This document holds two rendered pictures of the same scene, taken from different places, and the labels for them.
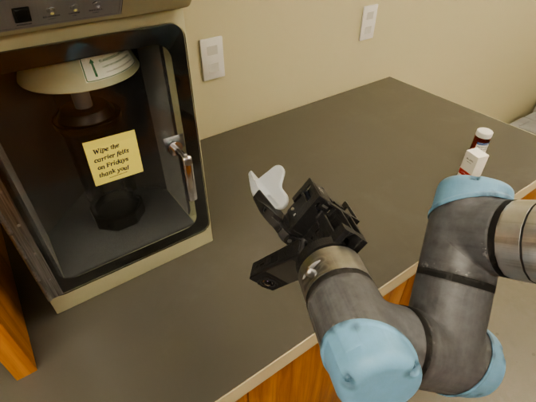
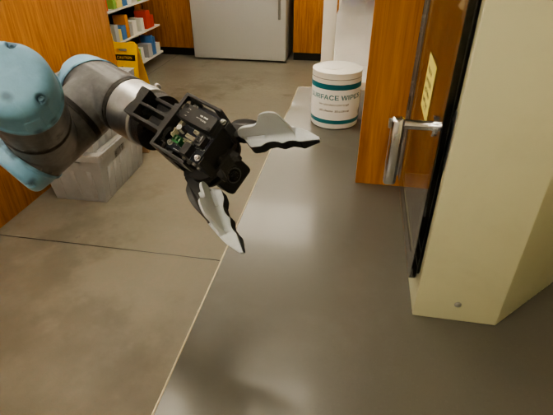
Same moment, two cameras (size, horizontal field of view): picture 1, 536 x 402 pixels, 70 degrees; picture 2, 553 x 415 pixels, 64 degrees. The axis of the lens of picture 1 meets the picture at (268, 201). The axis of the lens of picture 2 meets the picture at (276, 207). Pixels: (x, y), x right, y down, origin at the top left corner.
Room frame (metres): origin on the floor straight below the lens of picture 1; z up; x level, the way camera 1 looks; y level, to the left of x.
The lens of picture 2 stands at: (0.77, -0.32, 1.40)
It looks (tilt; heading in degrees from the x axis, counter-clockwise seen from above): 33 degrees down; 136
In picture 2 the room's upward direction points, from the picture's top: straight up
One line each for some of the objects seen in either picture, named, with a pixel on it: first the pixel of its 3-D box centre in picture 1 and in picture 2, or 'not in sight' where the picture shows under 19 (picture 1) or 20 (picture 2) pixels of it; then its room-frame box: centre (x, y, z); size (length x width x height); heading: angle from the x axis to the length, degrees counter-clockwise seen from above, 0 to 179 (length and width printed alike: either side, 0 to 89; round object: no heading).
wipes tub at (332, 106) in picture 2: not in sight; (335, 94); (0.04, 0.61, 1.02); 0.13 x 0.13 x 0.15
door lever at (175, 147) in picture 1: (184, 172); (406, 150); (0.53, 0.14, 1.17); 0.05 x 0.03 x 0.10; 35
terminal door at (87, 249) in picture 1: (111, 173); (426, 104); (0.49, 0.24, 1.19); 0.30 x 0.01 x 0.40; 125
